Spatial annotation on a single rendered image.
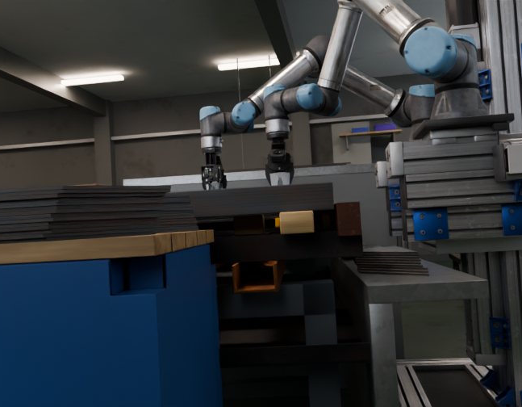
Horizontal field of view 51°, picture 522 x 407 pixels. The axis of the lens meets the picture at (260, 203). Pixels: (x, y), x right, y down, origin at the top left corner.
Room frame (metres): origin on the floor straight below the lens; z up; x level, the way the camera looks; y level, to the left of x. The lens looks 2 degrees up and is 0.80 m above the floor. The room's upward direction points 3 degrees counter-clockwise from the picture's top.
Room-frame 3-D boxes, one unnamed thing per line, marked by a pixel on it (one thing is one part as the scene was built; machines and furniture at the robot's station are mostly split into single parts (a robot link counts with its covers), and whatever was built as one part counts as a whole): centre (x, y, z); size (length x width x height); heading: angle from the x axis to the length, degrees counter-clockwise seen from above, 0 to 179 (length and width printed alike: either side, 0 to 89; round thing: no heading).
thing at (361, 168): (2.91, 0.00, 1.03); 1.30 x 0.60 x 0.04; 86
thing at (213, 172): (1.96, 0.17, 1.01); 0.09 x 0.08 x 0.12; 176
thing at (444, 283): (1.57, -0.32, 0.67); 1.30 x 0.20 x 0.03; 176
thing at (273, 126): (1.71, -0.06, 1.09); 0.08 x 0.08 x 0.05
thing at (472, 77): (1.48, -0.55, 1.20); 0.13 x 0.12 x 0.14; 141
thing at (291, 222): (0.99, -0.06, 0.79); 0.06 x 0.05 x 0.04; 86
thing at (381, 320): (1.58, -0.24, 0.48); 1.30 x 0.04 x 0.35; 176
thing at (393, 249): (1.22, -0.27, 0.70); 0.39 x 0.12 x 0.04; 176
